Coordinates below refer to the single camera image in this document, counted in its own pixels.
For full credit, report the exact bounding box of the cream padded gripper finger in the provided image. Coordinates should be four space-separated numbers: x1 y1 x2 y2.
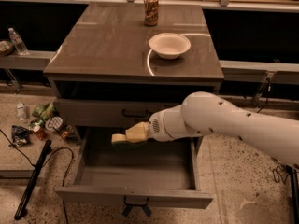
125 122 150 143

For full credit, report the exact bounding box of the yellow green sponge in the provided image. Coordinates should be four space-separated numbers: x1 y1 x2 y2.
111 133 144 150

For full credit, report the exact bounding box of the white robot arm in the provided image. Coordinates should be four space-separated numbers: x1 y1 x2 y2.
125 92 299 168

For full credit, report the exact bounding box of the open lower grey drawer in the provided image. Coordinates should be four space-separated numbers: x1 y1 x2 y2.
55 128 213 209

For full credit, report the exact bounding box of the grey drawer cabinet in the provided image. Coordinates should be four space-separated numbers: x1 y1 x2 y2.
44 3 224 139

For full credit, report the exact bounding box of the small brown snack item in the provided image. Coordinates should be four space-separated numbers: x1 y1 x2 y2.
61 125 76 141

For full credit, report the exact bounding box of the white checkered cup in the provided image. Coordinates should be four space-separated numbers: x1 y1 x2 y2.
45 117 63 132

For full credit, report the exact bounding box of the black floor bar left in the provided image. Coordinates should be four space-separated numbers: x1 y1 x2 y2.
14 140 51 220

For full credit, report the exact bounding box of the white paper bowl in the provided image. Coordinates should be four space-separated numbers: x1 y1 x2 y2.
149 33 191 60

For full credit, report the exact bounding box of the green snack bag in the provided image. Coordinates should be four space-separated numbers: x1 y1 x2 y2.
32 103 56 121

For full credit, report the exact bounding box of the red soda can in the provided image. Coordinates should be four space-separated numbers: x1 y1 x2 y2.
33 125 47 140

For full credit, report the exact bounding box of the dark blue chip bag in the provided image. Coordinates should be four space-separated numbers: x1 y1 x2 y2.
11 125 30 147

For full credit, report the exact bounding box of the small bottle on floor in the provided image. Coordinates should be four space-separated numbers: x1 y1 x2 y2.
17 103 27 121

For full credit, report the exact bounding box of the clear plastic water bottle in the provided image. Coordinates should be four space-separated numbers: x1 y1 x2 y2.
8 28 29 55

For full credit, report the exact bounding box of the bowl on left shelf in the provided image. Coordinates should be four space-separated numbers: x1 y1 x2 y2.
0 40 14 56

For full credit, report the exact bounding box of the black bar right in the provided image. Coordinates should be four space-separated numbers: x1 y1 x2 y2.
286 166 299 224

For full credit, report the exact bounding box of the black floor cable left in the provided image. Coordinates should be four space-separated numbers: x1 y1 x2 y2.
0 128 76 224

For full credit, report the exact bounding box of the black cable right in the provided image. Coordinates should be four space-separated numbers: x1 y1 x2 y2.
270 157 291 185

